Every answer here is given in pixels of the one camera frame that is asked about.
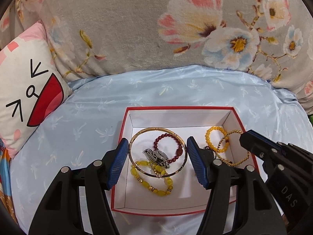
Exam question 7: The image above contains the dark red bead bracelet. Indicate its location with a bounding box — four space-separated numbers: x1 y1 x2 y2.
153 133 184 165

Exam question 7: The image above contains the silver wrist watch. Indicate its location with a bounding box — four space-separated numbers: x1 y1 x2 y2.
143 149 170 169

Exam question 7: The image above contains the green object at bedside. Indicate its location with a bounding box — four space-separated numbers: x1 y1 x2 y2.
308 115 313 125

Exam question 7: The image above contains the orange amber bead bracelet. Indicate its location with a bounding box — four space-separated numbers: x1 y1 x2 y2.
205 126 230 153

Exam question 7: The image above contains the rose gold bangle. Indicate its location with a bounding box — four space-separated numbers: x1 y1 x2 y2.
128 127 188 178

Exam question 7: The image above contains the colourful cartoon bedding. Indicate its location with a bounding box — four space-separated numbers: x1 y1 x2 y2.
0 141 17 223

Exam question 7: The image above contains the light blue palm bedsheet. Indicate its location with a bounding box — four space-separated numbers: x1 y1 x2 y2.
10 65 312 232

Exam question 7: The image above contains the floral grey blanket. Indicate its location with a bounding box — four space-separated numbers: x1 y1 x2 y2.
1 0 312 114

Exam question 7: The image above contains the pink cat face pillow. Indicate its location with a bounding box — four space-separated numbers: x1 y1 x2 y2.
1 21 72 158

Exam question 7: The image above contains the black and gold bead bracelet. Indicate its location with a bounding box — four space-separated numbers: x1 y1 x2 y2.
204 129 252 168

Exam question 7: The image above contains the red cardboard box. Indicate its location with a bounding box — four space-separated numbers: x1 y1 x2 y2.
111 106 257 216

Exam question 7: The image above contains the yellow stone bead bracelet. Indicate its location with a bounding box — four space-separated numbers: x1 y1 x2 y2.
130 160 174 197

